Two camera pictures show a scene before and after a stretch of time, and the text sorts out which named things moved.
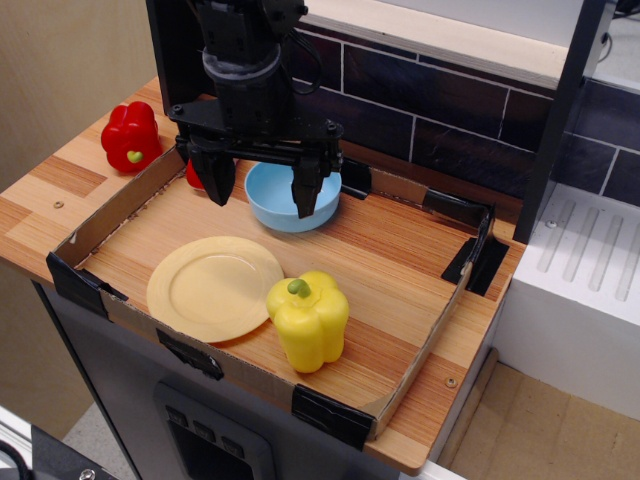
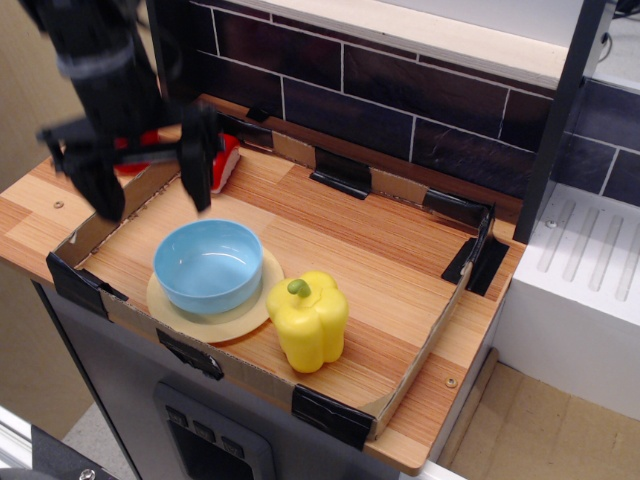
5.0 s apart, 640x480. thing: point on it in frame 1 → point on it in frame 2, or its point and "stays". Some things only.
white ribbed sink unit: [572, 313] stays
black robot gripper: [254, 117] → [128, 116]
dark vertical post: [589, 27] stays
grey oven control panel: [201, 441] stays
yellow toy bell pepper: [311, 313] stays
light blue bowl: [274, 202] → [208, 266]
